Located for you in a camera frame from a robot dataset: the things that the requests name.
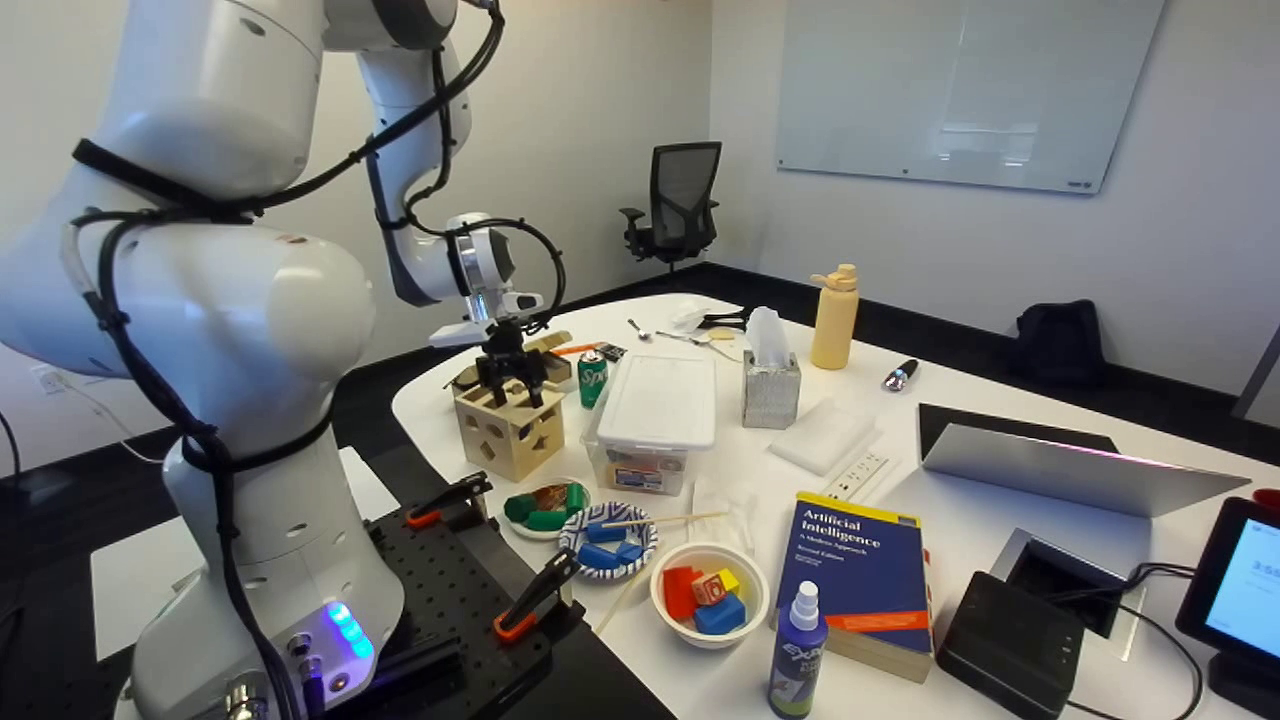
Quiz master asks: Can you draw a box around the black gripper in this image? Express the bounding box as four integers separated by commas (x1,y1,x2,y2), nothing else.
478,316,551,412

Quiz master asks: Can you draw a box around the wooden shape sorter box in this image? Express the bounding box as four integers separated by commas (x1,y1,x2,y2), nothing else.
447,357,569,485

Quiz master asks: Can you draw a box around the clear plastic box white lid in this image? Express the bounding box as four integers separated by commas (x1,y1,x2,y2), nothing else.
590,340,720,500

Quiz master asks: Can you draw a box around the grey tissue box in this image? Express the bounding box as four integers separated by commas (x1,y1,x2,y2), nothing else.
738,305,806,433

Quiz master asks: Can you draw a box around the black electronics box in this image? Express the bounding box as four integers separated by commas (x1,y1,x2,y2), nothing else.
932,569,1088,720

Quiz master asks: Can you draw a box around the flat wooden board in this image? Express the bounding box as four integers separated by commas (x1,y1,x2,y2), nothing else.
447,330,578,395

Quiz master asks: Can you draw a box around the small green toy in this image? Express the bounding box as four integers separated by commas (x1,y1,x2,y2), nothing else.
573,352,613,412

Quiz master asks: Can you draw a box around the orange small tool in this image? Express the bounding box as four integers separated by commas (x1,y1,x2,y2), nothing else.
549,336,630,369

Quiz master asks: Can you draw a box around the green toy food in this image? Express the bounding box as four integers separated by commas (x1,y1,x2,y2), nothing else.
504,481,590,536

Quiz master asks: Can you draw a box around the black clamp orange tip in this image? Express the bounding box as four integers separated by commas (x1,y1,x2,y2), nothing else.
399,470,496,536
489,544,590,648

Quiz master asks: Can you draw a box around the white plate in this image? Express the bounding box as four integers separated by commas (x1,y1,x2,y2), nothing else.
499,475,593,544

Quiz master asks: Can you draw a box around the blue patterned bowl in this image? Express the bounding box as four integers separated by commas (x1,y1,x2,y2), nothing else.
560,500,659,584

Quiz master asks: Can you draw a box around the black office chair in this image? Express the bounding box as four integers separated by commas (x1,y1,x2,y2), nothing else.
617,142,726,273

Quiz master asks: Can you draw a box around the red toy block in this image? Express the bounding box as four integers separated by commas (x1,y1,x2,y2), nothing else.
659,566,700,630

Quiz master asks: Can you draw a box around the white bowl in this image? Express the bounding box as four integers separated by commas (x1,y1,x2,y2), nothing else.
649,536,778,656

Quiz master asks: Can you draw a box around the blue toy block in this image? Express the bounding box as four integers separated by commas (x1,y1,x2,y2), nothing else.
692,591,751,641

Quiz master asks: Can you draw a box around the white folded cloth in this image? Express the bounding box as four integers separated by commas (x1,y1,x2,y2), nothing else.
764,395,879,481

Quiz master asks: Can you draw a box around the beige drink bottle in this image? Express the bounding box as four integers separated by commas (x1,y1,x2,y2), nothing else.
809,261,864,378

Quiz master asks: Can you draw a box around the white remote control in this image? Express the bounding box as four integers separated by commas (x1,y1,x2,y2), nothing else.
823,449,893,508

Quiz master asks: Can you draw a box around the blue spray bottle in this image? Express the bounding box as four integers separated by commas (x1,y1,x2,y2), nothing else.
764,577,831,720

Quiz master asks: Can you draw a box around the black marker pen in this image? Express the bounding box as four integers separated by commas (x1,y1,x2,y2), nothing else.
875,352,926,395

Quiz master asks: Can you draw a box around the blue book orange stripe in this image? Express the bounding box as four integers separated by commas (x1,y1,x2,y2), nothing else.
772,487,937,690

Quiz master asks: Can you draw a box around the glass whiteboard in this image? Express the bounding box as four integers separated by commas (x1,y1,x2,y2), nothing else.
772,0,1174,199

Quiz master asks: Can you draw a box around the black bag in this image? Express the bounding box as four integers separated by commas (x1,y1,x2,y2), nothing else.
1007,298,1114,392

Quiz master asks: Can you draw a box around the silver laptop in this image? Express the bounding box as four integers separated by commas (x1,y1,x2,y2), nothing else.
875,399,1253,579

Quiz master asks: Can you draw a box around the black framed tablet screen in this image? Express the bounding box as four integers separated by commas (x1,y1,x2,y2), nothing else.
1174,492,1280,720

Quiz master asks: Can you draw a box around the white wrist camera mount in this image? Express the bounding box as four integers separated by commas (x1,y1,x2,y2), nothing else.
426,290,549,357

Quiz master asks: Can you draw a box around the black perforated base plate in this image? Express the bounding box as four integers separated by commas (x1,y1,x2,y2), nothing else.
349,500,596,720

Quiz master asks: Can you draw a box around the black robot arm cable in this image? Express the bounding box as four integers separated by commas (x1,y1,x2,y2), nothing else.
70,0,573,720

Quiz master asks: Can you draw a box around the black table cable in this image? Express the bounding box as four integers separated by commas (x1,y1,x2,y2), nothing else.
1059,558,1207,720

